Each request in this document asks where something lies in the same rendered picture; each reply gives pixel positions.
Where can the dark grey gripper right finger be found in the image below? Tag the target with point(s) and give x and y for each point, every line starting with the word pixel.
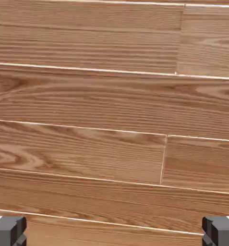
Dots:
pixel 221 232

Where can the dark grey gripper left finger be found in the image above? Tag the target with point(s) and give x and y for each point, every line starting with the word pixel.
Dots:
pixel 4 232

